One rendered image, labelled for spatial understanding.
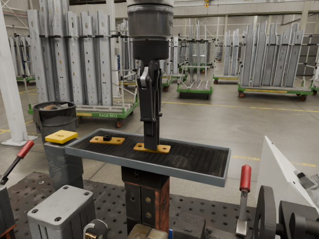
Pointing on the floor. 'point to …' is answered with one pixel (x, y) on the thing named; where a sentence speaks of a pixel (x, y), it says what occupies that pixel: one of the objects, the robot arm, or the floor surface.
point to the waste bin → (54, 117)
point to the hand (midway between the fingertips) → (151, 132)
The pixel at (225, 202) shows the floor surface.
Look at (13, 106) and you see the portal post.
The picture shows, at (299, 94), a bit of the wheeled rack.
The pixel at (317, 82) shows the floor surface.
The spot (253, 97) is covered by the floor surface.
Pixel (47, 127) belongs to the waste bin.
